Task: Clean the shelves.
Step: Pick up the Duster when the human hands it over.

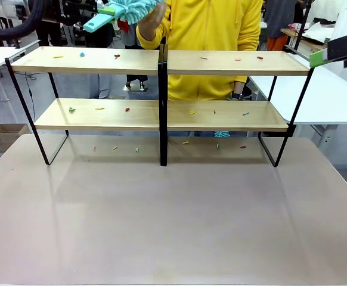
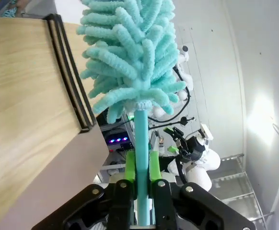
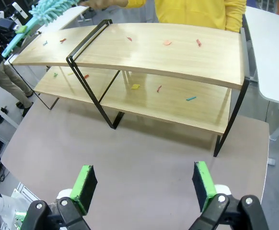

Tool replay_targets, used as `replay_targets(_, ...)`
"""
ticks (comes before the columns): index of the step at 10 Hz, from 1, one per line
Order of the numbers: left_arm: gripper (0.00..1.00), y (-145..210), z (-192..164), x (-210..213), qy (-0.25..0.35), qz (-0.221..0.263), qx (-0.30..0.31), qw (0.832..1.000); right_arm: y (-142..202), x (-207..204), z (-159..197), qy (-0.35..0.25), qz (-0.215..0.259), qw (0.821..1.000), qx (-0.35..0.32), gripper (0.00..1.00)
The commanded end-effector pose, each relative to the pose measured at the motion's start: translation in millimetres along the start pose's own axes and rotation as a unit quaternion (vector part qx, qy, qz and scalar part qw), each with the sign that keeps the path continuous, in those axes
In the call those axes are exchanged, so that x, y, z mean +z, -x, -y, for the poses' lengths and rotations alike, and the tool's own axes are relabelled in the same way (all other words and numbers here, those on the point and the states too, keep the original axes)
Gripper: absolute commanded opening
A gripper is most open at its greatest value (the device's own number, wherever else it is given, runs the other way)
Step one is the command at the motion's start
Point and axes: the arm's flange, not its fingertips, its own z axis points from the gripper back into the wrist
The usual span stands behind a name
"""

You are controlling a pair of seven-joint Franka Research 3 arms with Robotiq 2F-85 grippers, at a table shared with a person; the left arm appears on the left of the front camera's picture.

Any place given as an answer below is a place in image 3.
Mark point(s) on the teal paper strip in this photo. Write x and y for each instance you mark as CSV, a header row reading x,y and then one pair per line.
x,y
191,98

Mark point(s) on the large white table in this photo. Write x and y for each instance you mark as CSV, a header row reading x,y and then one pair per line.
x,y
269,48

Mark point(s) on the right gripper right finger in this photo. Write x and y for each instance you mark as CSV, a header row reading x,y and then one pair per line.
x,y
205,189

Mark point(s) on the teal paper scrap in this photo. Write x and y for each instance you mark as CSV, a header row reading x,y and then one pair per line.
x,y
45,43

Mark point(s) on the bystander in khaki trousers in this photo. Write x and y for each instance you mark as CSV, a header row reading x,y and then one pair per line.
x,y
7,79

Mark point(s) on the pink paper scrap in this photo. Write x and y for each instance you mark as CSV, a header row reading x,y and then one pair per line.
x,y
167,42

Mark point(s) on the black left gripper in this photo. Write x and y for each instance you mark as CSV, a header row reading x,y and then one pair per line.
x,y
5,25

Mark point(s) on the red paper scrap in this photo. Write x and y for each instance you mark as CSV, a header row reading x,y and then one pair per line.
x,y
62,40
129,38
159,88
198,42
86,76

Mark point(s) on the person's yellow hoodie torso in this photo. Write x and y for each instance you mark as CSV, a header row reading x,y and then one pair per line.
x,y
189,12

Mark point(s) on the white table with thin edge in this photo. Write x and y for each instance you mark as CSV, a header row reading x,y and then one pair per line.
x,y
65,18

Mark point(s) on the person's left forearm yellow sleeve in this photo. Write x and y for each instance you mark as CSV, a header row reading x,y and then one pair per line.
x,y
235,14

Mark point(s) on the person's right forearm yellow sleeve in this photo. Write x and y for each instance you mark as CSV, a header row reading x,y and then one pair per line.
x,y
137,3

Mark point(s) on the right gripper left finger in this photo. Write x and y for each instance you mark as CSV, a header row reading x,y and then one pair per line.
x,y
84,189

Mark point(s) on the white low cabinet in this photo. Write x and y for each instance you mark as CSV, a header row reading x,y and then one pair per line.
x,y
25,195

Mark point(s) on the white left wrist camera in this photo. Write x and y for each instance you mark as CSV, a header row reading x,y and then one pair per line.
x,y
19,10

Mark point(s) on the teal microfiber duster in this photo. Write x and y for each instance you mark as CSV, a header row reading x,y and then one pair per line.
x,y
50,12

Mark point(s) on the yellow paper square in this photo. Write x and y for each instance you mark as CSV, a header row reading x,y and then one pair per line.
x,y
135,86

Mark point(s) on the person's right hand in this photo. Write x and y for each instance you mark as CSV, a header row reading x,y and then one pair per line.
x,y
103,3

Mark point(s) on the wooden shelf unit black frame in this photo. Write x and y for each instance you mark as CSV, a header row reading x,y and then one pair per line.
x,y
53,52
166,57

